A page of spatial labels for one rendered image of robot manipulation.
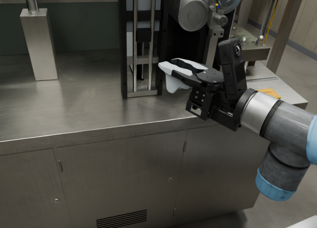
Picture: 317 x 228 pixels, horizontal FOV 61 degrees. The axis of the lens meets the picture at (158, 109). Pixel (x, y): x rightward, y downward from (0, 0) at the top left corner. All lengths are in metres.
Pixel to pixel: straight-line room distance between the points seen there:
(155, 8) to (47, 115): 0.53
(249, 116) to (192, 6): 0.71
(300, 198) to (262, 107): 1.67
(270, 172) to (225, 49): 0.24
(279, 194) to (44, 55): 0.96
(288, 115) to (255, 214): 1.47
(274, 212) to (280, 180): 1.43
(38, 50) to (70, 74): 0.17
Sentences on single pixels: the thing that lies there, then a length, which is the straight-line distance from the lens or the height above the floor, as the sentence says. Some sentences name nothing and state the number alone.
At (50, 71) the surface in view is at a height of 0.94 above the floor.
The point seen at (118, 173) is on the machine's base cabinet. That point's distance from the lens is 1.15.
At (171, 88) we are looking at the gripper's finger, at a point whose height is 1.20.
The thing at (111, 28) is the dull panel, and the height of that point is 1.01.
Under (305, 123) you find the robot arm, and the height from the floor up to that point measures 1.25.
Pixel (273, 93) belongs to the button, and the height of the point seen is 0.92.
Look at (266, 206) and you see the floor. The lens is 1.98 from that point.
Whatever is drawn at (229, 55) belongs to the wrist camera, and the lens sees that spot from 0.51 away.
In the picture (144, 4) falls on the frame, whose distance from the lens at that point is 0.96.
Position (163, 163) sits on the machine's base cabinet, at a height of 0.64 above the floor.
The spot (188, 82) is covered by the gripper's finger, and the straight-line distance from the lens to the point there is 0.53.
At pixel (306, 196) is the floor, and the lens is 2.17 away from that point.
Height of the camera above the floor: 1.51
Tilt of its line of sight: 37 degrees down
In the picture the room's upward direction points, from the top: 4 degrees clockwise
